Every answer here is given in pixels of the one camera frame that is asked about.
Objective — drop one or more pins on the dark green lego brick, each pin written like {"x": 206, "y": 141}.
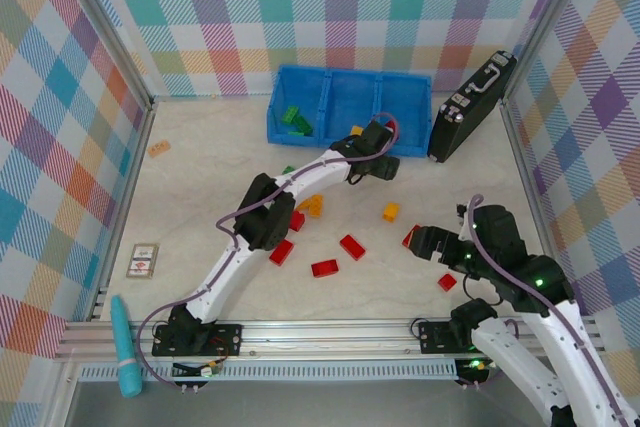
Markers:
{"x": 303, "y": 125}

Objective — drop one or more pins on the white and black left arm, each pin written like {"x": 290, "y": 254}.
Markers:
{"x": 215, "y": 277}

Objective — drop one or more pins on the teal cylindrical tool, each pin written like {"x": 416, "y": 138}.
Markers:
{"x": 125, "y": 347}

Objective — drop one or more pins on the small red lego brick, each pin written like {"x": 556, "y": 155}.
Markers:
{"x": 447, "y": 282}

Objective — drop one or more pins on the yellow lego brick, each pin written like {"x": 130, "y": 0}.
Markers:
{"x": 315, "y": 206}
{"x": 391, "y": 212}
{"x": 356, "y": 130}
{"x": 302, "y": 205}

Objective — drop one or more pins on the aluminium frame post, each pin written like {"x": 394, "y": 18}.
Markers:
{"x": 548, "y": 22}
{"x": 106, "y": 22}

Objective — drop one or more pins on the aluminium side rail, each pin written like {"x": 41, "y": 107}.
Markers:
{"x": 126, "y": 197}
{"x": 532, "y": 197}

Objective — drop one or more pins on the small power connector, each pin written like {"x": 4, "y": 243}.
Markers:
{"x": 477, "y": 365}
{"x": 210, "y": 369}

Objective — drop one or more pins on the flat orange lego plate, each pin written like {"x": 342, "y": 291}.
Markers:
{"x": 159, "y": 148}

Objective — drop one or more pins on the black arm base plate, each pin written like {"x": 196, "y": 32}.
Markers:
{"x": 435, "y": 337}
{"x": 230, "y": 339}

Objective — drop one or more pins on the black hard briefcase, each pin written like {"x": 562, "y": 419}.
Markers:
{"x": 470, "y": 122}

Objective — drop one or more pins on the small printed card box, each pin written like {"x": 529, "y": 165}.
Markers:
{"x": 142, "y": 260}

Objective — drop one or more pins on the aluminium mounting rail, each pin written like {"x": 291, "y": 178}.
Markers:
{"x": 325, "y": 342}

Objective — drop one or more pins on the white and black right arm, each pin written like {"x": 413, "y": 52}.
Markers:
{"x": 575, "y": 347}

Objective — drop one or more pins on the blue three-compartment plastic bin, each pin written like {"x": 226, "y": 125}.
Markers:
{"x": 350, "y": 92}

